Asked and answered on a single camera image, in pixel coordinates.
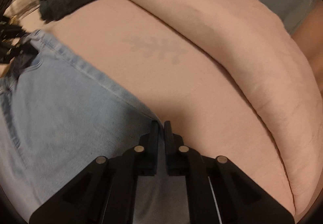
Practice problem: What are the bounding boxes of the light blue denim pants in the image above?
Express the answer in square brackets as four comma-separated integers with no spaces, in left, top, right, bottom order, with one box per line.
[0,29,191,224]

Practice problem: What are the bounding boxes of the pink bed sheet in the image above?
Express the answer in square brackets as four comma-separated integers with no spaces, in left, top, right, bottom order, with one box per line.
[21,0,295,211]

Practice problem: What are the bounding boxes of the pink duvet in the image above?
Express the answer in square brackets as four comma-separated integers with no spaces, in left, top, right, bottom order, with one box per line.
[131,0,322,215]

